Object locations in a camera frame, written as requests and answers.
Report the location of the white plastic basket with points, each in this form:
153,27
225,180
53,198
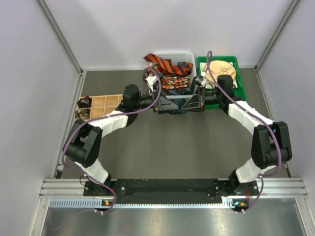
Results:
179,58

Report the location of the wooden compartment box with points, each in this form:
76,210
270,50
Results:
104,104

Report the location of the orange navy striped tie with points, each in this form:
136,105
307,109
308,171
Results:
167,67

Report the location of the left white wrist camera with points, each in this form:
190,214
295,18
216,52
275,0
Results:
151,80

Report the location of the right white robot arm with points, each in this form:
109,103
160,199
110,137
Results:
271,146

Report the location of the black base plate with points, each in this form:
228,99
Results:
177,191

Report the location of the green plastic tray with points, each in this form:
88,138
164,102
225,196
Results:
240,90

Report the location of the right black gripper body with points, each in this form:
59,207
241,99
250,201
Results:
211,98

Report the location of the dark red rolled tie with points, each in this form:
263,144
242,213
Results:
85,102

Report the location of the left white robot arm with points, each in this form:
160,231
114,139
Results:
83,142

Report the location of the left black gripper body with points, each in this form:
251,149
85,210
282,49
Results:
142,100

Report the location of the slotted cable duct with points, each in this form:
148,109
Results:
104,204

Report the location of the dark teal necktie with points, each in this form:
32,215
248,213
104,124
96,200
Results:
177,112

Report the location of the beige patterned plate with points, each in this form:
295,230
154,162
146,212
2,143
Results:
219,67

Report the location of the brown patterned rolled tie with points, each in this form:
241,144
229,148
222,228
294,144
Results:
82,114

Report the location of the floral patterned tie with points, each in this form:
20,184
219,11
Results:
171,84

